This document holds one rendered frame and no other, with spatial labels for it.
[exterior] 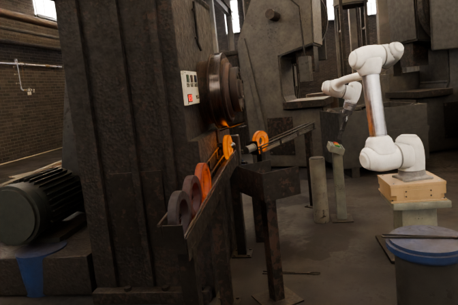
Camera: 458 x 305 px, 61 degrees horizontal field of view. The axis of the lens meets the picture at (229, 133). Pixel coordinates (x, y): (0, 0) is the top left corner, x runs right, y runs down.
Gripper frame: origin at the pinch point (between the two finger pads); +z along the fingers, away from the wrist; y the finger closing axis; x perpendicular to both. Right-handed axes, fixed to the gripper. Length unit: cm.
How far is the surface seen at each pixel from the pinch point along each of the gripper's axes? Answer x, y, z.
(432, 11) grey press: 91, -207, -151
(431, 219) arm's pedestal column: 55, 63, 29
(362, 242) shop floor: 28, 40, 63
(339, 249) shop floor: 13, 51, 68
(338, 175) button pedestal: 7.7, -2.5, 31.7
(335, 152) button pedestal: -0.5, 4.5, 13.1
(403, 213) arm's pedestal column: 40, 63, 30
